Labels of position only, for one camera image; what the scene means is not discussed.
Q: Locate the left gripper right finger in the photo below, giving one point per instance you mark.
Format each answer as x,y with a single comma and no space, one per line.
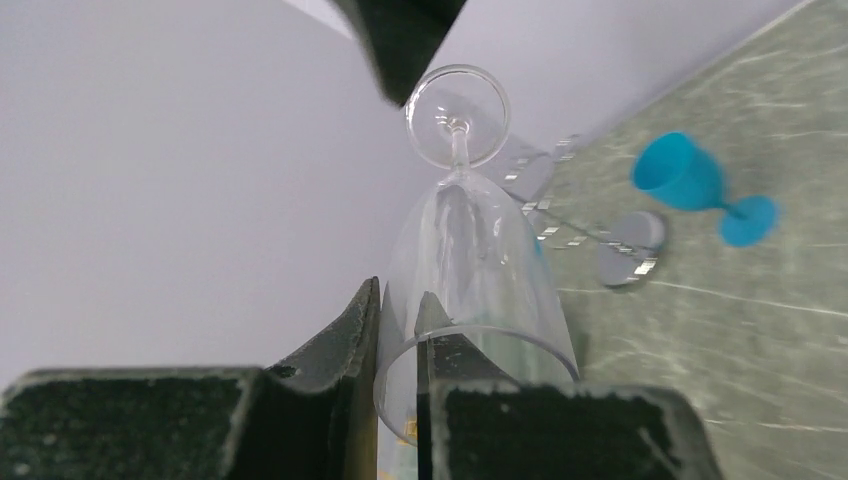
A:
476,422

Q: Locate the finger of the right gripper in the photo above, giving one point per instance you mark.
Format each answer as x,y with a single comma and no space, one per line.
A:
400,38

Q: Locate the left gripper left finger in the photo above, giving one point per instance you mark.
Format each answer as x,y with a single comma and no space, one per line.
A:
309,416

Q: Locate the small clear cup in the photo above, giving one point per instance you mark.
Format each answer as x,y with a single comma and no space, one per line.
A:
469,293

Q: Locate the silver wire cup rack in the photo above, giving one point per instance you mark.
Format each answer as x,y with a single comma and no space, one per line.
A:
627,247

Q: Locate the blue plastic wine glass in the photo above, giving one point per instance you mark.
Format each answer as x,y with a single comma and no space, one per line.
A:
676,171

